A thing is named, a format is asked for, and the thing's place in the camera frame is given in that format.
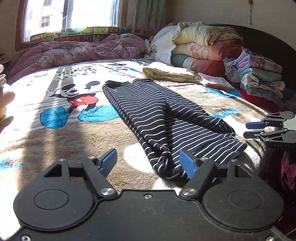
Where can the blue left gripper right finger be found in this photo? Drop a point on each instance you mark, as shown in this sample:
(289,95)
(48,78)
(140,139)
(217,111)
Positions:
(192,164)

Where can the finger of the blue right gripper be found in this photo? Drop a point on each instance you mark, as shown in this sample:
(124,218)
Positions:
(256,125)
(252,134)

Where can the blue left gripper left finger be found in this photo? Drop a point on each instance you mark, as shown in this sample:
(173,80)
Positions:
(103,165)

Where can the navy white striped shirt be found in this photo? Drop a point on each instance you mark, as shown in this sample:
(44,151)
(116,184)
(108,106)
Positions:
(165,123)

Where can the maroon sleeved forearm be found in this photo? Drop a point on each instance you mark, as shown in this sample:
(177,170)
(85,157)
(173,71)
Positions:
(287,173)

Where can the stack of folded clothes right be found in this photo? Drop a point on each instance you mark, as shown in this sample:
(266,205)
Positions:
(257,76)

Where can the stack of folded clothes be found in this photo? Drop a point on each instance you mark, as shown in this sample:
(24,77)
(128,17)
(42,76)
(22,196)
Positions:
(257,76)
(6,96)

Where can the stack of folded clothes left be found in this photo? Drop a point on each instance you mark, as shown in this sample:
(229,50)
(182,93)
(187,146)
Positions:
(6,96)

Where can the folded white purple-print cloth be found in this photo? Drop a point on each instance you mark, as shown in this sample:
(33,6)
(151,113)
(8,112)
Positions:
(214,82)

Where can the Mickey Mouse fleece blanket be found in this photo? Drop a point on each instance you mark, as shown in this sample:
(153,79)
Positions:
(63,113)

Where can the dark wooden headboard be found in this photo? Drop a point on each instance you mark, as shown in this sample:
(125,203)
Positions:
(270,47)

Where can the folded cream quilted blanket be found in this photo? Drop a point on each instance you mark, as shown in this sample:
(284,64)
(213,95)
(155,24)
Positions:
(161,71)

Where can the rolled bedding pile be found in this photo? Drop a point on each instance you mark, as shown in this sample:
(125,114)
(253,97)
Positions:
(195,46)

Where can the purple crumpled comforter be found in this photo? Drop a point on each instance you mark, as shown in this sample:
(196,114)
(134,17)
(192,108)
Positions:
(54,54)

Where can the colourful alphabet foam mat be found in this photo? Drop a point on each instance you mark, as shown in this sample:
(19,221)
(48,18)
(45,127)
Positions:
(89,34)

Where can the grey curtain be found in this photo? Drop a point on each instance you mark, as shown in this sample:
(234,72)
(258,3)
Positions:
(145,15)

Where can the window with frame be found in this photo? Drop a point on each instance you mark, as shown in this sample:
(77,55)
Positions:
(36,17)

